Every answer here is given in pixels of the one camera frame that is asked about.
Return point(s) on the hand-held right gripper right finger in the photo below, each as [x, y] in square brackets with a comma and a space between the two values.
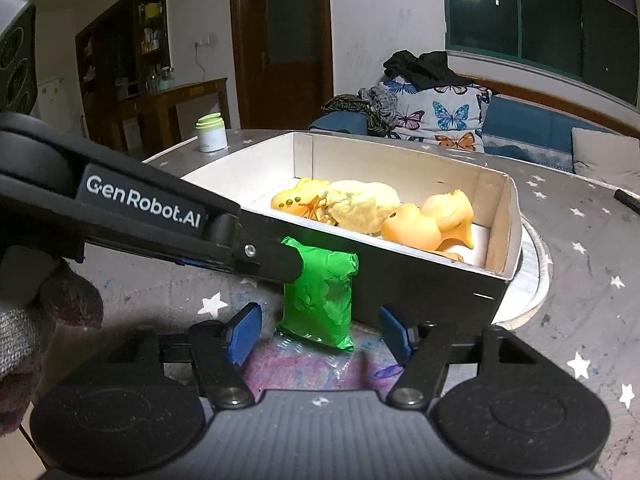
[395, 335]

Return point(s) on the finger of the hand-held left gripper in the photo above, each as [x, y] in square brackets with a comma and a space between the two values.
[272, 260]

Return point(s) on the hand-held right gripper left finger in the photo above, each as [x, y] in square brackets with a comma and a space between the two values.
[244, 334]

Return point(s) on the green clay packet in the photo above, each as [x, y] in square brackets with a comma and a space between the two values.
[317, 295]

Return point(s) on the black cardboard box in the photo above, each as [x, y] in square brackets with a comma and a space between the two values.
[425, 280]

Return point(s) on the person's left hand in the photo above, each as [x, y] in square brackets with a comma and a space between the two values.
[30, 340]

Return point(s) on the yellow toy with green dots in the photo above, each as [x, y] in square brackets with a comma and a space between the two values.
[292, 197]

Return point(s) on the small orange starfish toy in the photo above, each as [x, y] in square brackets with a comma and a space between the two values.
[315, 210]

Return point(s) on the pale yellow crumpled toy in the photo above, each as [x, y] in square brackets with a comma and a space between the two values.
[360, 207]

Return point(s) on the white jar with green lid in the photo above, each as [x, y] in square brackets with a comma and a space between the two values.
[211, 137]

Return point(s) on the orange rubber duck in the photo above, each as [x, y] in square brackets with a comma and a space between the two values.
[410, 230]

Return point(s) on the wooden side counter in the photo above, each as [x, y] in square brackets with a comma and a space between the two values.
[190, 102]

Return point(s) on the orange rubber toy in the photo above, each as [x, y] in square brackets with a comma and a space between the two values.
[450, 212]

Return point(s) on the wooden shelf cabinet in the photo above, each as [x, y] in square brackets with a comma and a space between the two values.
[105, 60]

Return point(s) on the round white turntable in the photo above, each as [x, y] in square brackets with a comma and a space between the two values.
[532, 265]

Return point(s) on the dark patterned cloth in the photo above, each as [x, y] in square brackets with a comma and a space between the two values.
[365, 107]

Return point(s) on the wooden door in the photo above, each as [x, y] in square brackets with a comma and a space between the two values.
[282, 80]

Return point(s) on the butterfly print cushion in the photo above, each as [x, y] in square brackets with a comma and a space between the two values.
[445, 115]

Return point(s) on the blue sofa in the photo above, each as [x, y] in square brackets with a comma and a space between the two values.
[525, 130]

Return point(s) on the black clothing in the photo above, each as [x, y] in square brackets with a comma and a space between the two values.
[425, 70]

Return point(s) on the black stick object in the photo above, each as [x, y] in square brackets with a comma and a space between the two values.
[629, 201]

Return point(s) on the white pillow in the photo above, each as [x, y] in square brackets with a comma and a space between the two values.
[605, 155]

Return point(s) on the dark window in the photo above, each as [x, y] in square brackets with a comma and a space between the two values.
[545, 15]

